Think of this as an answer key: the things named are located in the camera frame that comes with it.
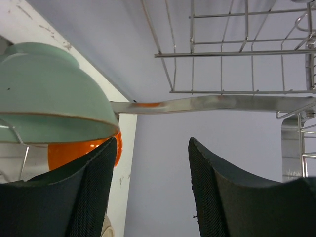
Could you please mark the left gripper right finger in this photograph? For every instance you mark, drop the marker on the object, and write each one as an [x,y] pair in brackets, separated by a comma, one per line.
[231,202]

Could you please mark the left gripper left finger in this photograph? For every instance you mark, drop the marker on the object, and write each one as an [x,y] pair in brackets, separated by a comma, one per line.
[70,201]

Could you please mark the green bowl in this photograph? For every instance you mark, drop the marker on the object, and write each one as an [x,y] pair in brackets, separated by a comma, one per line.
[45,97]

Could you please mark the orange bowl in rack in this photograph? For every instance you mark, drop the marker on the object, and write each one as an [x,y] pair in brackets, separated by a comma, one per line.
[60,154]

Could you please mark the metal two-tier dish rack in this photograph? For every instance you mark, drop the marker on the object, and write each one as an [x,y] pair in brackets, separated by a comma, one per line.
[260,55]

